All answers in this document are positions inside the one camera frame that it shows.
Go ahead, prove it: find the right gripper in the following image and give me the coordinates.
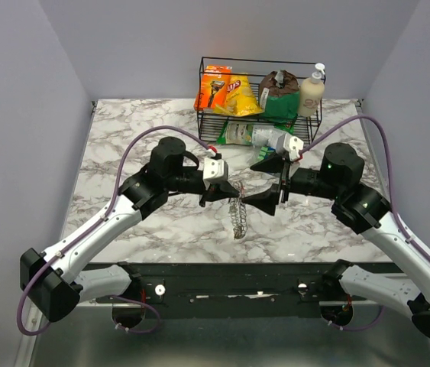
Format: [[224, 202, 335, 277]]
[[241, 148, 342, 215]]

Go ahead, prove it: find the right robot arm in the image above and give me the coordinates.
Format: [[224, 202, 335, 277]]
[[242, 143, 430, 339]]

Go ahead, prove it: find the blue green sponge pack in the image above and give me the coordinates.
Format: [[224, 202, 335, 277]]
[[256, 146, 275, 161]]

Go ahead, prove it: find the black wire rack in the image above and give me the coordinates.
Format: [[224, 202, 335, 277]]
[[196, 56, 323, 144]]

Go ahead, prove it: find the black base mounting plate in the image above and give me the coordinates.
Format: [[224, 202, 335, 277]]
[[95, 262, 368, 320]]

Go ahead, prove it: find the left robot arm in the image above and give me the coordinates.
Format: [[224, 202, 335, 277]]
[[20, 137, 239, 322]]

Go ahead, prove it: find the yellow chips bag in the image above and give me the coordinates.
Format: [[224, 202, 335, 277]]
[[213, 74, 264, 117]]

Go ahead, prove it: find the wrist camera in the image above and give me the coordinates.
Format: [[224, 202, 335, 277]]
[[202, 158, 228, 185], [275, 134, 304, 162]]

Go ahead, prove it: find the orange razor box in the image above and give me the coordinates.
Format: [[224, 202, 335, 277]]
[[194, 65, 232, 112]]

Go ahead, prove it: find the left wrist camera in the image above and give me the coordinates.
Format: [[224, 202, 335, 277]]
[[202, 158, 228, 185]]

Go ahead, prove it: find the aluminium rail frame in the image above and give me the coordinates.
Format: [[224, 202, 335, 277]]
[[12, 99, 430, 367]]

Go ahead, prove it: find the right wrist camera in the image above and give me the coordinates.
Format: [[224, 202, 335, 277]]
[[275, 134, 304, 162]]

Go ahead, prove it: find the black key tag with key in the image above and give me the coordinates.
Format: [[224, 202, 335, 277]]
[[236, 181, 245, 201]]

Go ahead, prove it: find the brown and green bag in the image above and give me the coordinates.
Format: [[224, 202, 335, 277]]
[[258, 70, 300, 123]]

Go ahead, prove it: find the green white snack bag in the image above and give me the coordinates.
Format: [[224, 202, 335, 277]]
[[216, 122, 294, 149]]

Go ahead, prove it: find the cream lotion pump bottle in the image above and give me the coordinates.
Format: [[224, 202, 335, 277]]
[[297, 63, 325, 118]]

